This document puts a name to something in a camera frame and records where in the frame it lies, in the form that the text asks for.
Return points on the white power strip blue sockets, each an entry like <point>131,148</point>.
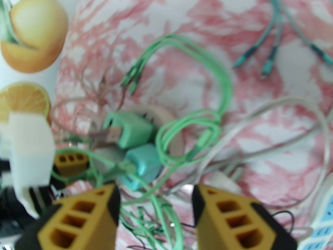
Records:
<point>322,228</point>

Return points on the white charger block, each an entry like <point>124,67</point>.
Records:
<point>31,144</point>

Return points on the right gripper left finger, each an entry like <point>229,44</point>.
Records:
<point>78,217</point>

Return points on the white power plug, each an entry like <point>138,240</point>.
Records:
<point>225,182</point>

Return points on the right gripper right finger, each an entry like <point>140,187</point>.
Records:
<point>234,223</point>

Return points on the mint green usb charger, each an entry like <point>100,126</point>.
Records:
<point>132,129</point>

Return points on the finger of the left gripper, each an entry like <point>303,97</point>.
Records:
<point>71,163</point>

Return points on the light teal usb charger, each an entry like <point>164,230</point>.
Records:
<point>144,163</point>

